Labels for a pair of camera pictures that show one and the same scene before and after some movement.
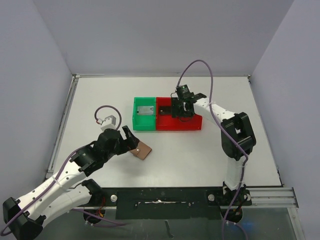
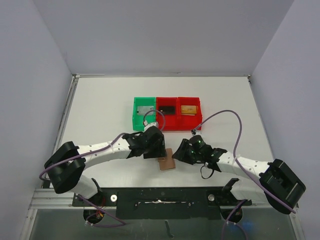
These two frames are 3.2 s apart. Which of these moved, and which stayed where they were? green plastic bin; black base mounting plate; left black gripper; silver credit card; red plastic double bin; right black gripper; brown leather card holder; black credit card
Moved: brown leather card holder; right black gripper; left black gripper
Stayed: green plastic bin; black base mounting plate; black credit card; silver credit card; red plastic double bin
